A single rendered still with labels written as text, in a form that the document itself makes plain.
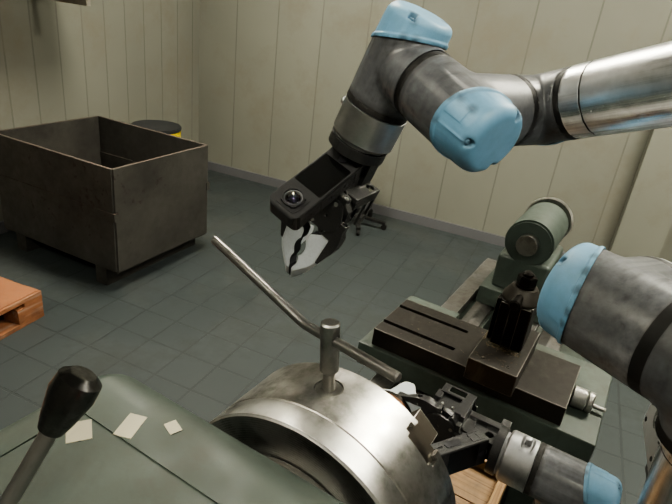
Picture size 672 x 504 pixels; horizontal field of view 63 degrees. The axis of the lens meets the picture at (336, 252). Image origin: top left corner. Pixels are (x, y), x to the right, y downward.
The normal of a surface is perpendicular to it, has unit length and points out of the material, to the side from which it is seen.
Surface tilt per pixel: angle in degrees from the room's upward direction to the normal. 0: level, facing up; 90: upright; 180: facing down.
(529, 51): 90
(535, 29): 90
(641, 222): 90
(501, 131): 108
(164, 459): 0
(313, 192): 35
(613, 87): 86
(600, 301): 59
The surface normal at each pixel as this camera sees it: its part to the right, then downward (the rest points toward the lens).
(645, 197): -0.40, 0.34
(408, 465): 0.62, -0.51
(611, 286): -0.45, -0.62
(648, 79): -0.82, 0.08
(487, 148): 0.51, 0.67
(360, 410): 0.29, -0.82
